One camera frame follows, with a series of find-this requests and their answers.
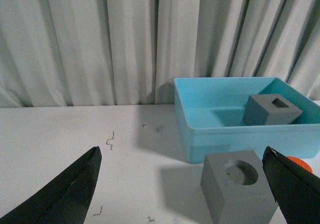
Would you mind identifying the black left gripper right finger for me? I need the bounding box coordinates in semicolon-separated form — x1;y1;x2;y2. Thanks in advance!
262;146;320;223

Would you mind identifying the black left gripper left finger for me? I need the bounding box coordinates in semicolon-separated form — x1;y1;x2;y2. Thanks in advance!
0;146;102;223

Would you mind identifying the orange cylinder part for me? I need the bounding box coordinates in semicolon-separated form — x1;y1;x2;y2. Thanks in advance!
287;156;313;174

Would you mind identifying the gray block with round hole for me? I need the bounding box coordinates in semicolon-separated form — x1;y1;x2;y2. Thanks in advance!
200;150;278;223

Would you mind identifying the gray block with square hole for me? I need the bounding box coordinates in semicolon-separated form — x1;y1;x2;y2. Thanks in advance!
242;94;303;126

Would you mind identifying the blue plastic box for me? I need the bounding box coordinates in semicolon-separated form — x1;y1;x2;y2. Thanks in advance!
174;77;320;163

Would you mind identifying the white pleated curtain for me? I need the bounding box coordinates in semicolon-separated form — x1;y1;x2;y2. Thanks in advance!
0;0;320;108

